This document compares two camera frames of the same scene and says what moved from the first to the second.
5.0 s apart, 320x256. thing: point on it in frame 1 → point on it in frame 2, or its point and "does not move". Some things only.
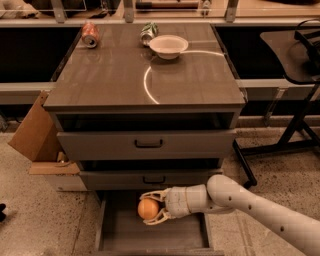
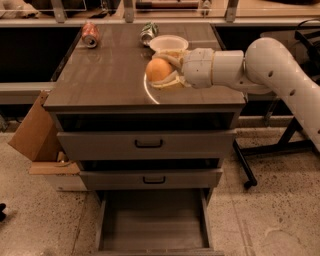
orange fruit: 148,208 → 157,69
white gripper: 177,202 → 197,67
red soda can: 90,34 does not move
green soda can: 149,31 does not move
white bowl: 168,46 does not move
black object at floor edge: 2,214 does not move
